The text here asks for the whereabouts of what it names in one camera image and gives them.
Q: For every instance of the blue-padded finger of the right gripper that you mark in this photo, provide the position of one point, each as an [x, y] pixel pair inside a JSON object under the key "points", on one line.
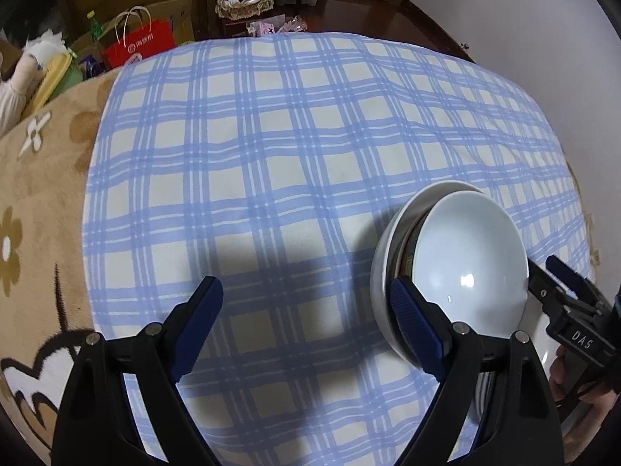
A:
{"points": [[570, 288]]}

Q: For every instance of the large white bowl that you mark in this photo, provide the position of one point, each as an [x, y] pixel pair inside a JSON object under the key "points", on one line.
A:
{"points": [[382, 275]]}

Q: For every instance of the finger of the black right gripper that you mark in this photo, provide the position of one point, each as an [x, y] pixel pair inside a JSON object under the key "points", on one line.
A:
{"points": [[545, 284]]}

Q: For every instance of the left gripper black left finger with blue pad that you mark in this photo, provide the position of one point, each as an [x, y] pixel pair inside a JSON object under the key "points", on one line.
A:
{"points": [[95, 423]]}

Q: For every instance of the person's right hand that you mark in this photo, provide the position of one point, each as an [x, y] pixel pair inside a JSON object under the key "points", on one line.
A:
{"points": [[577, 391]]}

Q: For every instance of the cardboard box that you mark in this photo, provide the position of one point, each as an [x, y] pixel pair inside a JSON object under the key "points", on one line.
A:
{"points": [[178, 13]]}

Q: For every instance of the white plush toy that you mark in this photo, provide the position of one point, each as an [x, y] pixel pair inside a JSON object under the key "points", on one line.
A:
{"points": [[21, 69]]}

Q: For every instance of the blue white plaid cloth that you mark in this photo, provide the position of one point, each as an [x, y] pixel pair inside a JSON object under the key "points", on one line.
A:
{"points": [[274, 164]]}

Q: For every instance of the beige floral blanket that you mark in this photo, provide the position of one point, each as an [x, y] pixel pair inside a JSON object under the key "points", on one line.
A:
{"points": [[45, 313]]}

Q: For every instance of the red paper gift bag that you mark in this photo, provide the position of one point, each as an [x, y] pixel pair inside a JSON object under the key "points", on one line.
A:
{"points": [[137, 36]]}

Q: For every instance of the red patterned bowl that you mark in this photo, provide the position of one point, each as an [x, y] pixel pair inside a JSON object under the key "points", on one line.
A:
{"points": [[469, 260], [404, 263]]}

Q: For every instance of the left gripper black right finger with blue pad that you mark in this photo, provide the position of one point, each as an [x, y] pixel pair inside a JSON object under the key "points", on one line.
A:
{"points": [[520, 423]]}

